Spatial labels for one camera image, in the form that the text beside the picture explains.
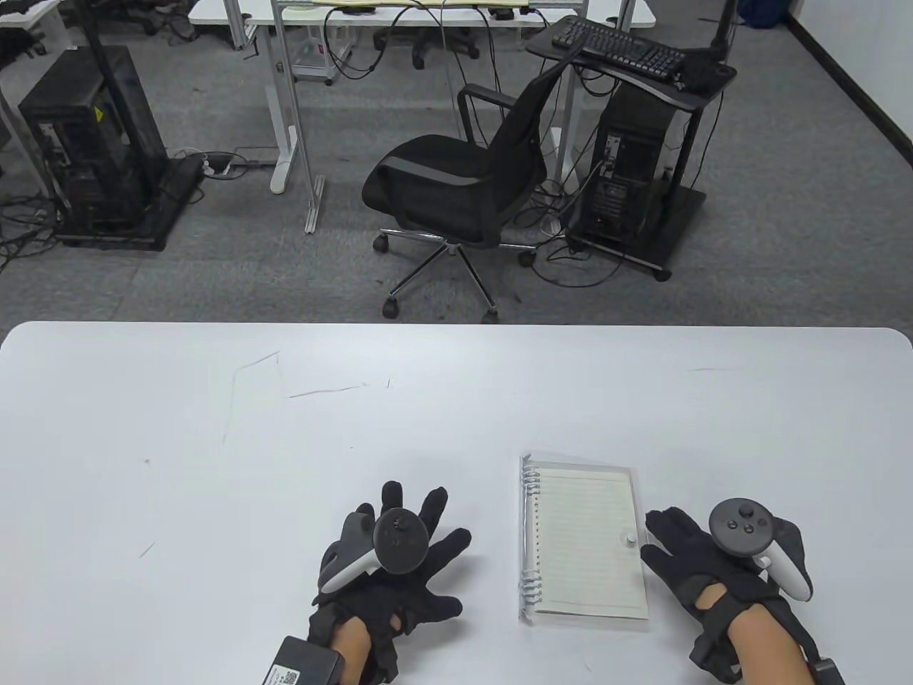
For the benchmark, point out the person's left hand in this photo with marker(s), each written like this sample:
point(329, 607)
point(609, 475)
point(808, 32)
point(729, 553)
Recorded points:
point(421, 592)

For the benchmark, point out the person's right hand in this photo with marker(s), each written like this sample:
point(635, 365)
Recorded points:
point(699, 564)

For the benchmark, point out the stack of lined loose-leaf paper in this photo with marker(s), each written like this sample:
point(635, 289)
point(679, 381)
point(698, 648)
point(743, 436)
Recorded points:
point(585, 549)

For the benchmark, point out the person's right forearm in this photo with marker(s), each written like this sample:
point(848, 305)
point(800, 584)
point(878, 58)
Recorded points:
point(767, 646)

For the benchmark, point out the person's left forearm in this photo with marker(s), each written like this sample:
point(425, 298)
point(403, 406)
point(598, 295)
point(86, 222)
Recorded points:
point(353, 642)

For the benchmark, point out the white and black left controller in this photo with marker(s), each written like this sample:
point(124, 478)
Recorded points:
point(399, 539)

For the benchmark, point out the white and black controller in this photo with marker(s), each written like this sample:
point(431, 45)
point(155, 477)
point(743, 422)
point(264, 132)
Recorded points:
point(742, 524)
point(399, 539)

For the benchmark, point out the white and black right controller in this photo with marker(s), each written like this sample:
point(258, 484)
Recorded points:
point(742, 524)

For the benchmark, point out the black labelled wrist box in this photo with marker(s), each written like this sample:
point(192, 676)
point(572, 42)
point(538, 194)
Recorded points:
point(303, 663)

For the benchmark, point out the black and grey wrist box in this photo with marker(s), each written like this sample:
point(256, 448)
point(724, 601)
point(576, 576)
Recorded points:
point(827, 672)

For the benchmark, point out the black rolling computer cart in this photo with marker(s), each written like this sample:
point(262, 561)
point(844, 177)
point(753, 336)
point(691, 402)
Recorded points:
point(677, 214)

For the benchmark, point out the black office chair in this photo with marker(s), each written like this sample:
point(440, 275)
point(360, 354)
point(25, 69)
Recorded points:
point(442, 185)

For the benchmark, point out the black cart with pole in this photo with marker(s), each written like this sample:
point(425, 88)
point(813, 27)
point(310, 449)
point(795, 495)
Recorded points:
point(167, 207)

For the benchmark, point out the white power strip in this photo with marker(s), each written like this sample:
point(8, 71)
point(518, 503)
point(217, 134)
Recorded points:
point(216, 167)

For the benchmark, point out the black keyboard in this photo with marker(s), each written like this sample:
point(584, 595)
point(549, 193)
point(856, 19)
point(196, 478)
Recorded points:
point(613, 44)

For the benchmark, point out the black monitor stand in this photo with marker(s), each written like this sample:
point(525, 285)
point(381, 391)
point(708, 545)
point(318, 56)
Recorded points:
point(722, 28)

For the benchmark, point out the clear rolling storage box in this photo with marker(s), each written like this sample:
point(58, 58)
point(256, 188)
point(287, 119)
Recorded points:
point(314, 57)

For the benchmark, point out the black chair base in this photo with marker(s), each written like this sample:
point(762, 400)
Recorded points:
point(428, 39)

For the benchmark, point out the dark blue bag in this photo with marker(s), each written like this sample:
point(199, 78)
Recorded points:
point(760, 11)

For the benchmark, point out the black glass-sided computer tower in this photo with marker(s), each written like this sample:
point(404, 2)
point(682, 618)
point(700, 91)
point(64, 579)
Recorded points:
point(93, 143)

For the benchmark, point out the white background desk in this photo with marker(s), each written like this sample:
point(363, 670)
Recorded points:
point(235, 11)

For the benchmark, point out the aluminium frame post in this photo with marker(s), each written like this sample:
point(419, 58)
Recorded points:
point(303, 157)

